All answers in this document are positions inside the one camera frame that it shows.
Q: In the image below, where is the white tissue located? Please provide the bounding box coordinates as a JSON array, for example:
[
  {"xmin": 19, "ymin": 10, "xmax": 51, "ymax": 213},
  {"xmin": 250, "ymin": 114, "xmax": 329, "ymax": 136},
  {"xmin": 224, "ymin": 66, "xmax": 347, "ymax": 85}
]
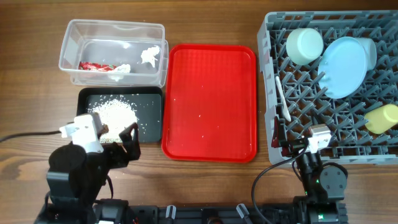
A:
[
  {"xmin": 108, "ymin": 64, "xmax": 131, "ymax": 82},
  {"xmin": 141, "ymin": 45, "xmax": 160, "ymax": 68}
]

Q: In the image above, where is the white rice pile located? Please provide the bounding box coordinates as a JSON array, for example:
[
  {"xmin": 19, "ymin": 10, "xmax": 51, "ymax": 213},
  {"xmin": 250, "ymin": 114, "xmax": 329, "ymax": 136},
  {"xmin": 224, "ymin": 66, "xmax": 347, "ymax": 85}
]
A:
[{"xmin": 86, "ymin": 94, "xmax": 148, "ymax": 143}]

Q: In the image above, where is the white plastic spoon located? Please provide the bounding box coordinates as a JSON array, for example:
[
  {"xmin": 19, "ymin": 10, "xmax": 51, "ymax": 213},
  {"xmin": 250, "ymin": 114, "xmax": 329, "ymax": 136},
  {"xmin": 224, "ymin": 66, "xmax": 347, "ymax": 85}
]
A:
[{"xmin": 275, "ymin": 76, "xmax": 292, "ymax": 122}]

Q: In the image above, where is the black plastic tray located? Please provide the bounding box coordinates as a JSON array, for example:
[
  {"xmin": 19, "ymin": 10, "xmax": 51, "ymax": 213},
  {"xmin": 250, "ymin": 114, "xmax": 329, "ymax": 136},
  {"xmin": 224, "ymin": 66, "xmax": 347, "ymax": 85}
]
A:
[{"xmin": 76, "ymin": 86, "xmax": 163, "ymax": 143}]

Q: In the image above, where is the clear plastic bin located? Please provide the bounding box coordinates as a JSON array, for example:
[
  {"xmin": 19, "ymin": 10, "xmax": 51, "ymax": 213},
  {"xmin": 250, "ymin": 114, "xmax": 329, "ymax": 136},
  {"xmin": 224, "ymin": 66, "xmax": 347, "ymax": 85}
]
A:
[{"xmin": 58, "ymin": 19, "xmax": 169, "ymax": 88}]

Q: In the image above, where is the brown food chunk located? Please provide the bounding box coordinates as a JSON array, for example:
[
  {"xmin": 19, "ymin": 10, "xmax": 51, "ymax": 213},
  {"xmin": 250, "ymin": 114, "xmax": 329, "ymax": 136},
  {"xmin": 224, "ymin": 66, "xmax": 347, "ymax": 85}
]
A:
[{"xmin": 101, "ymin": 124, "xmax": 109, "ymax": 134}]

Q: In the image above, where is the light blue bowl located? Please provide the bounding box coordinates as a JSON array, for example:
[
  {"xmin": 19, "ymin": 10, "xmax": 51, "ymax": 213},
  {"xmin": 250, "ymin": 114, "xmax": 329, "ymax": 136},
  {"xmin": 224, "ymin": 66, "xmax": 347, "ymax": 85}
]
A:
[{"xmin": 356, "ymin": 38, "xmax": 377, "ymax": 70}]

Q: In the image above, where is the red serving tray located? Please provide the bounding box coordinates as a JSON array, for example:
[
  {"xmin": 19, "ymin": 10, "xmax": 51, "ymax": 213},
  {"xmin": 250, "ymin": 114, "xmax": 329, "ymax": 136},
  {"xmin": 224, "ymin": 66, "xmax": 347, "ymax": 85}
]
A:
[{"xmin": 162, "ymin": 44, "xmax": 257, "ymax": 163}]

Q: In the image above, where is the grey dishwasher rack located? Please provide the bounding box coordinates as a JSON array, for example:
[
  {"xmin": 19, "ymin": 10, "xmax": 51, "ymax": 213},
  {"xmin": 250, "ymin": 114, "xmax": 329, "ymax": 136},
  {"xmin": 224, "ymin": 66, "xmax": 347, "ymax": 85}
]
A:
[{"xmin": 257, "ymin": 11, "xmax": 397, "ymax": 165}]

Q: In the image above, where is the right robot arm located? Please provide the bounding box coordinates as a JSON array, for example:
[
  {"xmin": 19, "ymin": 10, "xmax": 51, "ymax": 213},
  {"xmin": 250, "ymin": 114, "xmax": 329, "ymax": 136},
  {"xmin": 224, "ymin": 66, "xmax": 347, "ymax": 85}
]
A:
[{"xmin": 271, "ymin": 117, "xmax": 348, "ymax": 223}]

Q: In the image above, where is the green bowl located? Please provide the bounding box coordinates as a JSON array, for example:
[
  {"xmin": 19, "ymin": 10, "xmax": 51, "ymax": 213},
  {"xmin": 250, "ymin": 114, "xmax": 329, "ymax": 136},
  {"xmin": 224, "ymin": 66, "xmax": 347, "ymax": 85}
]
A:
[{"xmin": 286, "ymin": 28, "xmax": 323, "ymax": 65}]

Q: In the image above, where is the yellow plastic cup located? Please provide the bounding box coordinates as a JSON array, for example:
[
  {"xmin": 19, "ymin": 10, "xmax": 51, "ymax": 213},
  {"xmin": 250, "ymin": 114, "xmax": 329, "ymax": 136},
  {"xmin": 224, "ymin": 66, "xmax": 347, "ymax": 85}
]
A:
[{"xmin": 364, "ymin": 104, "xmax": 398, "ymax": 134}]

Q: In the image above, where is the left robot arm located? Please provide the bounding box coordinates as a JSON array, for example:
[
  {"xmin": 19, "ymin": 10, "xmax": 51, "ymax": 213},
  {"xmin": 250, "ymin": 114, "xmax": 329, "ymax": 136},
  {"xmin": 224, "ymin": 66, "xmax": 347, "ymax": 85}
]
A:
[{"xmin": 35, "ymin": 123, "xmax": 141, "ymax": 223}]

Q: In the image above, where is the light blue plate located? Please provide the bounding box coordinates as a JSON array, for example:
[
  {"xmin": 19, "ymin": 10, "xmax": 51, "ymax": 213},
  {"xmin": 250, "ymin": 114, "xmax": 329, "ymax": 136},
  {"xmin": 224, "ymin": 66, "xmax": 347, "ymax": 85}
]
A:
[{"xmin": 318, "ymin": 37, "xmax": 368, "ymax": 99}]

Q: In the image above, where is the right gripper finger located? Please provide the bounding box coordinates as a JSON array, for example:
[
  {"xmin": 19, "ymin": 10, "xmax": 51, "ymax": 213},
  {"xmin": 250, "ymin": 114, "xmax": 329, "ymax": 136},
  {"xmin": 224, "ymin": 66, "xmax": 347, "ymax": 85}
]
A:
[
  {"xmin": 271, "ymin": 116, "xmax": 285, "ymax": 148},
  {"xmin": 311, "ymin": 113, "xmax": 325, "ymax": 128}
]

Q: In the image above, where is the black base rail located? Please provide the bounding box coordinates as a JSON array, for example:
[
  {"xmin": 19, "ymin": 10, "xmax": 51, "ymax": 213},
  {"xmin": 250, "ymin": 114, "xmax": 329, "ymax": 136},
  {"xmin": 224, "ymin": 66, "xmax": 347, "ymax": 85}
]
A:
[{"xmin": 95, "ymin": 203, "xmax": 348, "ymax": 224}]

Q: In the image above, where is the red snack wrapper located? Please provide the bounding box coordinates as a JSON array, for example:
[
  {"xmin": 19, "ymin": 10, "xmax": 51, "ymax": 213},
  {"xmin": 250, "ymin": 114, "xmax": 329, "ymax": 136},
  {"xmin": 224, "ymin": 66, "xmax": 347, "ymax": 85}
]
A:
[{"xmin": 78, "ymin": 62, "xmax": 116, "ymax": 72}]

